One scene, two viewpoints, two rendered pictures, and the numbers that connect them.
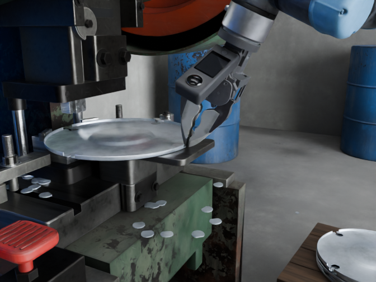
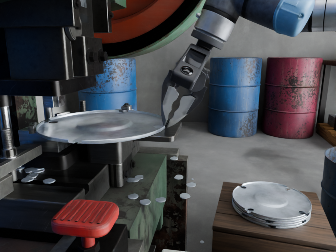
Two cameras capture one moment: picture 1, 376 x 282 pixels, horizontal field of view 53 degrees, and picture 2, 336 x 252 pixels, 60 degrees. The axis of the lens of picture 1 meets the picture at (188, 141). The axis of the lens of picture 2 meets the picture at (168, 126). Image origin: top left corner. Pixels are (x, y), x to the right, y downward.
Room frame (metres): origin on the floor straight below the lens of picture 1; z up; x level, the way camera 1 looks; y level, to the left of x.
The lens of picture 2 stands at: (0.06, 0.19, 0.95)
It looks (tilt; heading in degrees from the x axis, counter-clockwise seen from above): 14 degrees down; 342
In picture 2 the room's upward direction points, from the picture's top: straight up
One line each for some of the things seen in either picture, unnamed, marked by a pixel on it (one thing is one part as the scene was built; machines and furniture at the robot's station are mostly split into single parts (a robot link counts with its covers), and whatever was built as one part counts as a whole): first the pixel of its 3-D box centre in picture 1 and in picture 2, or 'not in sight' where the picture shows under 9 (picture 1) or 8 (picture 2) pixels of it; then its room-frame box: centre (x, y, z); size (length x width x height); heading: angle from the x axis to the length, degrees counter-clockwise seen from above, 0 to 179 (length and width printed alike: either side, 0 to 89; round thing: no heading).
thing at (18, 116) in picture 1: (19, 123); (5, 119); (0.74, 0.34, 0.81); 0.02 x 0.02 x 0.14
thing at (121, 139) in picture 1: (121, 135); (104, 123); (0.72, 0.13, 0.78); 0.29 x 0.29 x 0.01
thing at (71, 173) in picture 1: (74, 156); (54, 147); (0.78, 0.25, 0.72); 0.20 x 0.16 x 0.03; 153
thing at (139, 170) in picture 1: (143, 170); (125, 152); (0.70, 0.09, 0.72); 0.25 x 0.14 x 0.14; 63
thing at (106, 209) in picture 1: (77, 176); (58, 164); (0.78, 0.24, 0.68); 0.45 x 0.30 x 0.06; 153
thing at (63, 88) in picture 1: (68, 91); (48, 88); (0.78, 0.25, 0.86); 0.20 x 0.16 x 0.05; 153
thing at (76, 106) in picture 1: (74, 102); (55, 98); (0.78, 0.23, 0.84); 0.05 x 0.03 x 0.04; 153
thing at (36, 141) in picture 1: (76, 140); (56, 132); (0.78, 0.24, 0.76); 0.15 x 0.09 x 0.05; 153
